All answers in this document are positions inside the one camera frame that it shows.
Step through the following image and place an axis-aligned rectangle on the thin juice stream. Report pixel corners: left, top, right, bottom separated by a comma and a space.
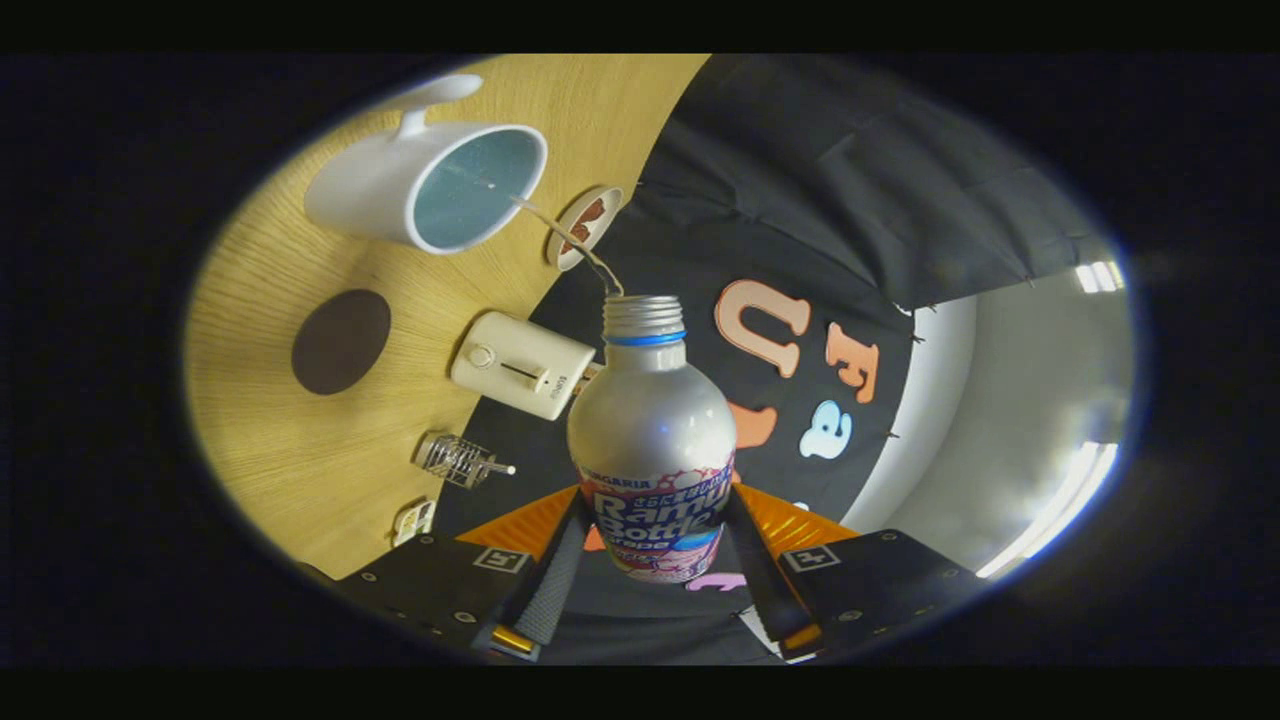
510, 195, 625, 298

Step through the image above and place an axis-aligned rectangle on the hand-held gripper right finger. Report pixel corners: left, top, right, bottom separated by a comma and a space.
725, 483, 986, 661

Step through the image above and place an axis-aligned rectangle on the metal wire basket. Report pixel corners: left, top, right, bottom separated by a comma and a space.
415, 431, 501, 490

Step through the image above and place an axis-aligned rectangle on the white cup with blue inside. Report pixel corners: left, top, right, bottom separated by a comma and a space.
304, 74, 549, 255

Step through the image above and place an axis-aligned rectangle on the cream toaster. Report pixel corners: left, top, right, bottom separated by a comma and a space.
451, 311, 597, 422

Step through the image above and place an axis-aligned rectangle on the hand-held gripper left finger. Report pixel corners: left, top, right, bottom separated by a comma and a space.
340, 485, 591, 661

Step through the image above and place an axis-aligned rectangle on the dark brown round coaster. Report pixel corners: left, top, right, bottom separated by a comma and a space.
291, 289, 392, 396

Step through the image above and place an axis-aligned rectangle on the white divided seasoning dish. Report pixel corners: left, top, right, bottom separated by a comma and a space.
392, 498, 437, 547

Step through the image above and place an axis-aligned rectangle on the silver juice bottle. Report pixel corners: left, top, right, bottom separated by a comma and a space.
567, 295, 738, 584

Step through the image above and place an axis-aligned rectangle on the wooden table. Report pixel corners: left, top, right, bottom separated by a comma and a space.
185, 54, 711, 581

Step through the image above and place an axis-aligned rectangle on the small cream plate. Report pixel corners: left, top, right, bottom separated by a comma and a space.
546, 185, 625, 273

